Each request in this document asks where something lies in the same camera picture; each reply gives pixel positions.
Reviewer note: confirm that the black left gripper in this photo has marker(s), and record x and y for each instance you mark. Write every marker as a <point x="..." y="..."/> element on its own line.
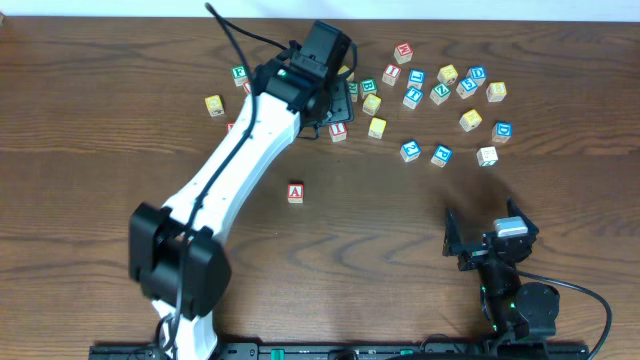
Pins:
<point x="340" y="103"/>

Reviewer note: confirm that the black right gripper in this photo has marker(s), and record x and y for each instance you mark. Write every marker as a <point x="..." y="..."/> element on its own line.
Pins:
<point x="482" y="251"/>

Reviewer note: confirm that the red i block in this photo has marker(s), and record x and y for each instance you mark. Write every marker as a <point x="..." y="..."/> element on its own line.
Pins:
<point x="391" y="74"/>
<point x="338" y="132"/>

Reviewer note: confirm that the blue 2 block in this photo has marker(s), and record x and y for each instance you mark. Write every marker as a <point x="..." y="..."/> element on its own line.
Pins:
<point x="410" y="151"/>

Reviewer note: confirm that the red A block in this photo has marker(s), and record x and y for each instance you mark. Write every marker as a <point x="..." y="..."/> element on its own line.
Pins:
<point x="295" y="193"/>

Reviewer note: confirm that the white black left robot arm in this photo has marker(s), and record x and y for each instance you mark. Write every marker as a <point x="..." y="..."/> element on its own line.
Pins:
<point x="176" y="251"/>

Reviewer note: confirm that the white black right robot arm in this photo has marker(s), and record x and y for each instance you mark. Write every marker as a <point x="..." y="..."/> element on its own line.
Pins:
<point x="518" y="312"/>

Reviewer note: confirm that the green R block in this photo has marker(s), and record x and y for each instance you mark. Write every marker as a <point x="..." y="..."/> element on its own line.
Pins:
<point x="354" y="91"/>

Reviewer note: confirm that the yellow block below B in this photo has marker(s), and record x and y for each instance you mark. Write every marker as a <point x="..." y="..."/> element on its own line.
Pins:
<point x="371" y="104"/>

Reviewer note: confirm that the green B block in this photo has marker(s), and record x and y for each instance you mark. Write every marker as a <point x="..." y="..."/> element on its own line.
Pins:
<point x="368" y="86"/>

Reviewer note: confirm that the yellow block top middle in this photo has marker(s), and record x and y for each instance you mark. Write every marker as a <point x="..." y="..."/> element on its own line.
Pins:
<point x="346" y="72"/>

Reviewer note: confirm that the yellow block lower middle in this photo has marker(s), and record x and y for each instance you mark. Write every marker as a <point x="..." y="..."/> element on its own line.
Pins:
<point x="377" y="128"/>

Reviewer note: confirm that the plain wooden block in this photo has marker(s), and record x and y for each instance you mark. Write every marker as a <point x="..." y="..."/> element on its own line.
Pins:
<point x="487" y="156"/>

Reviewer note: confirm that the blue T block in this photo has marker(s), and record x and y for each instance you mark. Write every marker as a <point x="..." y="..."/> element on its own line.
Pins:
<point x="412" y="97"/>

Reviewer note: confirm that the blue P block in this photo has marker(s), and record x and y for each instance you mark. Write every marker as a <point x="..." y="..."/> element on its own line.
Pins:
<point x="441" y="156"/>

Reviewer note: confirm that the blue L block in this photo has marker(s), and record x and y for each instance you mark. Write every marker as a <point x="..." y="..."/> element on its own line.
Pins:
<point x="416" y="78"/>

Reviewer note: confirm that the red H block top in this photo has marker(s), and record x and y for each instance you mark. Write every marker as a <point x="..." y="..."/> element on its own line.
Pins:
<point x="403" y="53"/>

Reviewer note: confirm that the blue D block lower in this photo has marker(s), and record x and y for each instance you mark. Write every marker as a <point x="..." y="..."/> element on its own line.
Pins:
<point x="502" y="132"/>

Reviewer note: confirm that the blue d block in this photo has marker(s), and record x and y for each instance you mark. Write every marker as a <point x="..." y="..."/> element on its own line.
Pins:
<point x="502" y="132"/>
<point x="477" y="74"/>

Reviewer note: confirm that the green F block upper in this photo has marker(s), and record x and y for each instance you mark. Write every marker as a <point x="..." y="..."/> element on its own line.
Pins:
<point x="240" y="76"/>

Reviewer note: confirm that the green Z block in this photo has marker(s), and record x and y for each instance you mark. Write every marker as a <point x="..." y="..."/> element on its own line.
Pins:
<point x="440" y="93"/>

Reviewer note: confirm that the yellow block right middle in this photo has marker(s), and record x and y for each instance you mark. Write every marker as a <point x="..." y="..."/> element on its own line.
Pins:
<point x="470" y="120"/>

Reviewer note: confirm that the red U block left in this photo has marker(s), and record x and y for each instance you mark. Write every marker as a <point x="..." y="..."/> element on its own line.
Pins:
<point x="229" y="127"/>

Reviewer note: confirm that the yellow block upper right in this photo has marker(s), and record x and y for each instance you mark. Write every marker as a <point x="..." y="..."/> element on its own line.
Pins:
<point x="447" y="75"/>

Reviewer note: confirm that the yellow block far left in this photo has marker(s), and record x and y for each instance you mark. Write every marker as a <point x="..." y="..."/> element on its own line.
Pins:
<point x="214" y="105"/>

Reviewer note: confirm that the blue S block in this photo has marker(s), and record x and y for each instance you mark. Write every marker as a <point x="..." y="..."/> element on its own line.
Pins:
<point x="466" y="87"/>

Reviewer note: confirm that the yellow block far right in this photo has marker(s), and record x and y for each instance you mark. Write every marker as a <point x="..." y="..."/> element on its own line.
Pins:
<point x="496" y="92"/>

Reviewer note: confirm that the blue D block upper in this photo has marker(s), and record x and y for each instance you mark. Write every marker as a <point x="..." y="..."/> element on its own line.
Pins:
<point x="477" y="74"/>

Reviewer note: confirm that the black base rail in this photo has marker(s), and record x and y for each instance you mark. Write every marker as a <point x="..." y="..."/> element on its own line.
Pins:
<point x="437" y="349"/>

